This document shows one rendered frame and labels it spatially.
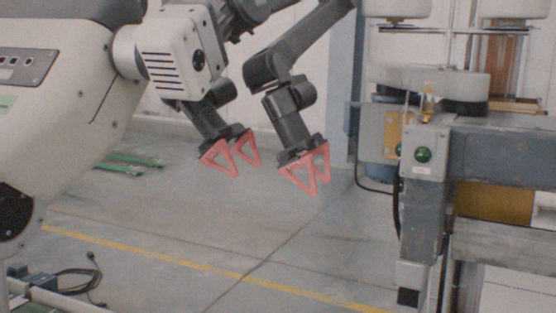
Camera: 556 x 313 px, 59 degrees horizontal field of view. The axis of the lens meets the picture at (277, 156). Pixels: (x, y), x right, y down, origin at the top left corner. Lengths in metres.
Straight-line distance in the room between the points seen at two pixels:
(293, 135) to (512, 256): 0.53
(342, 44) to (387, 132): 4.61
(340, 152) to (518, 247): 4.99
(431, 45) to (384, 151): 4.84
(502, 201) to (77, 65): 0.94
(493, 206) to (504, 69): 0.36
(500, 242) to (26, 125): 0.91
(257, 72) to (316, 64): 5.58
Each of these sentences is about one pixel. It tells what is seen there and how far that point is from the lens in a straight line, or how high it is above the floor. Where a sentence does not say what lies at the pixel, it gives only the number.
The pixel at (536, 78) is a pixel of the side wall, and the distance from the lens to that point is 6.09.
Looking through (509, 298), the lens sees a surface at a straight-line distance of 1.20.
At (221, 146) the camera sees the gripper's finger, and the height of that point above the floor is 1.26.
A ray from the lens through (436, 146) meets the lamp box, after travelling 0.89.
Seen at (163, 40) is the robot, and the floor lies 1.47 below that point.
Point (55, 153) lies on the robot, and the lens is 0.86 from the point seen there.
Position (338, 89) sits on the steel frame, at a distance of 5.95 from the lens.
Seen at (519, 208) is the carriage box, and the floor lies 1.11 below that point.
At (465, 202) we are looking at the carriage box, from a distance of 1.26.
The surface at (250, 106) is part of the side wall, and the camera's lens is 6.96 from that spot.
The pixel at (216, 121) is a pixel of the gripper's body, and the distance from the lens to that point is 1.04.
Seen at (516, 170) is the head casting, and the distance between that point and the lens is 0.94.
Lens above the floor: 1.47
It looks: 13 degrees down
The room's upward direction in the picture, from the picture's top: 2 degrees clockwise
